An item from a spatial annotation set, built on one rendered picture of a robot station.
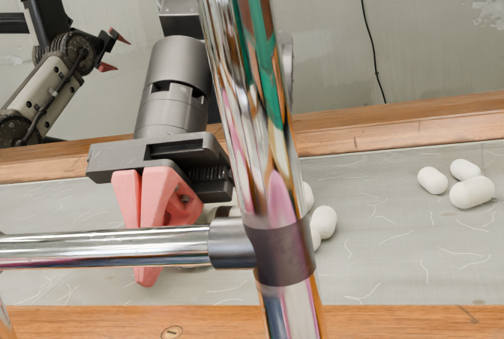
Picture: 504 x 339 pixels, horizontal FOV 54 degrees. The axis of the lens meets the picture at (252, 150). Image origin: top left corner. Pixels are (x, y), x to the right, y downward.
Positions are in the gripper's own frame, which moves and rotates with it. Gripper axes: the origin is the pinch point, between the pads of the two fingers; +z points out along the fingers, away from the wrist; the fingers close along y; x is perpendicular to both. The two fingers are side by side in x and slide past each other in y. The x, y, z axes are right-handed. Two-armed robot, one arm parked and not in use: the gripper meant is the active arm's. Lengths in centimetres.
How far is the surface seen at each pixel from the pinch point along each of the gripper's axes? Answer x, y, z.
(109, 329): -5.3, 1.5, 4.7
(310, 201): 7.4, 10.1, -8.1
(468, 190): 6.3, 22.3, -7.7
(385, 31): 149, 17, -158
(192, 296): 0.8, 3.4, 1.4
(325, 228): 4.1, 11.9, -4.3
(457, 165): 10.2, 22.3, -11.9
